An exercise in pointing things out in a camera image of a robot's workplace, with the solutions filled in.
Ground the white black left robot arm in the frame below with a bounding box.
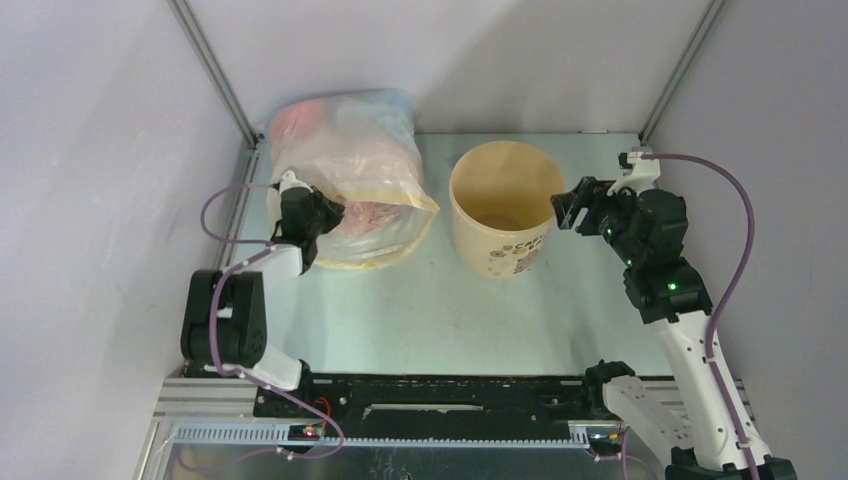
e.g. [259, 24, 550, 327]
[180, 184, 345, 417]

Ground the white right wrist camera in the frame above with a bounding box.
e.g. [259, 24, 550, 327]
[611, 146, 661, 194]

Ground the cream round trash bin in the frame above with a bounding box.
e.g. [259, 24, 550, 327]
[449, 141, 565, 279]

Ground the aluminium front frame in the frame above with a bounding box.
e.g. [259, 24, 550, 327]
[132, 377, 776, 480]

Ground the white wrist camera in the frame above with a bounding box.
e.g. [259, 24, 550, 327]
[275, 169, 313, 195]
[611, 146, 661, 194]

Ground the corner aluminium post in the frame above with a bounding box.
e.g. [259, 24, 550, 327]
[638, 0, 731, 145]
[166, 0, 260, 149]

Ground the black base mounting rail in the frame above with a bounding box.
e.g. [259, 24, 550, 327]
[253, 373, 619, 442]

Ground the left corner aluminium post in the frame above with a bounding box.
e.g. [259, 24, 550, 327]
[166, 0, 260, 149]

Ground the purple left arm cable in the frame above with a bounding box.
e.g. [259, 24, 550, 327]
[175, 182, 346, 473]

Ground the large translucent bag of bags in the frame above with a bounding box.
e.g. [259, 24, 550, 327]
[265, 89, 439, 270]

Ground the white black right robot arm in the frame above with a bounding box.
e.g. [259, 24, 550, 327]
[550, 177, 797, 479]

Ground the right corner aluminium post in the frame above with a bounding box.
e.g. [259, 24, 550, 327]
[638, 0, 731, 145]

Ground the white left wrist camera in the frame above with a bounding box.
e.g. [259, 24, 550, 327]
[275, 169, 313, 195]

